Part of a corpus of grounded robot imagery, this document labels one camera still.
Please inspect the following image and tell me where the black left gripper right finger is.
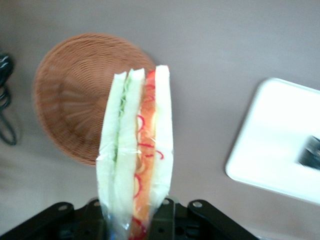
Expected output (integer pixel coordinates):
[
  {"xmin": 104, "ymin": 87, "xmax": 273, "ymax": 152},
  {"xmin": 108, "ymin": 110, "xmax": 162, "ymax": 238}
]
[{"xmin": 149, "ymin": 196, "xmax": 176, "ymax": 240}]

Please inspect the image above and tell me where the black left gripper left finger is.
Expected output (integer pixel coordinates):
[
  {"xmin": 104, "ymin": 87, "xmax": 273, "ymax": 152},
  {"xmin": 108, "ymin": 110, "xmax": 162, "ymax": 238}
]
[{"xmin": 57, "ymin": 197, "xmax": 108, "ymax": 240}]

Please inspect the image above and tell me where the plastic-wrapped triangle sandwich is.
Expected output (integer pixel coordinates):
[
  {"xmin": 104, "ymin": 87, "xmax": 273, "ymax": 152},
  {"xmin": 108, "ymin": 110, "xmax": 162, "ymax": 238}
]
[{"xmin": 95, "ymin": 64, "xmax": 175, "ymax": 240}]

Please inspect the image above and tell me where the round brown wicker basket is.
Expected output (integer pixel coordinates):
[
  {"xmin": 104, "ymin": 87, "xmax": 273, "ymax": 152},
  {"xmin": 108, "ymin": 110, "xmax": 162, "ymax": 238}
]
[{"xmin": 32, "ymin": 32, "xmax": 158, "ymax": 167}]

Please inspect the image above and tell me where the white plastic tray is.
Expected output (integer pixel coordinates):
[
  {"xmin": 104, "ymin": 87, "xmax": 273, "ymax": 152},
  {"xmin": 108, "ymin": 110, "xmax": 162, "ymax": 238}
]
[{"xmin": 224, "ymin": 77, "xmax": 320, "ymax": 206}]

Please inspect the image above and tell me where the small black object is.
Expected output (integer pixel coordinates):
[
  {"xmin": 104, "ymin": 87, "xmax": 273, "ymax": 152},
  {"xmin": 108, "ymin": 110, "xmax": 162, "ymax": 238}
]
[{"xmin": 298, "ymin": 134, "xmax": 320, "ymax": 171}]

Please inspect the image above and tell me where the black power cable with plug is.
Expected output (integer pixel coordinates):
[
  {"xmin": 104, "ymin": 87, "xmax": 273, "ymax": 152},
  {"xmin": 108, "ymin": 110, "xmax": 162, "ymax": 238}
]
[{"xmin": 0, "ymin": 51, "xmax": 20, "ymax": 146}]

